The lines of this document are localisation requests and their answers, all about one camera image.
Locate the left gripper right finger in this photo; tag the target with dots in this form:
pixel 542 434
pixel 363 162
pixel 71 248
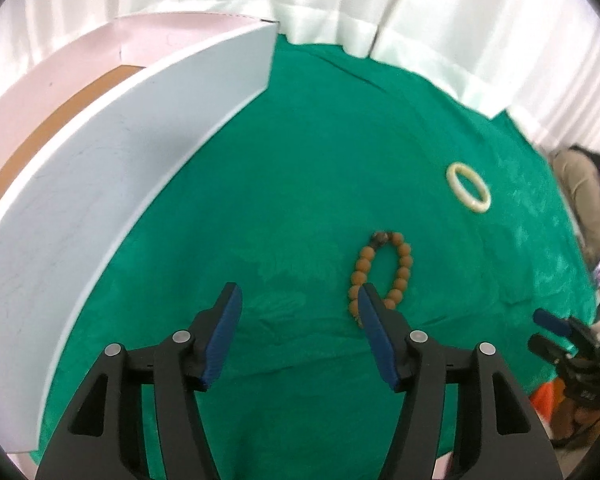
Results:
pixel 386 331

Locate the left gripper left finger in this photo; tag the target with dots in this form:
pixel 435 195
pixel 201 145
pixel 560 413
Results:
pixel 214 330

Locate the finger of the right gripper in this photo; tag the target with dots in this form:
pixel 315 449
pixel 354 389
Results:
pixel 547 320

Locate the white jade bangle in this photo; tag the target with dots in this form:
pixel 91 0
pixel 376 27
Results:
pixel 468 187

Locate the right hand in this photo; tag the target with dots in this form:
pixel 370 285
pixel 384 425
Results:
pixel 574 426

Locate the green embroidered tablecloth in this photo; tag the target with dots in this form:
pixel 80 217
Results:
pixel 280 202

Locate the white cardboard box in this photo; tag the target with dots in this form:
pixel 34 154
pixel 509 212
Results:
pixel 68 210

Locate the white curtain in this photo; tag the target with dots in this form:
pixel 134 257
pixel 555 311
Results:
pixel 538 59

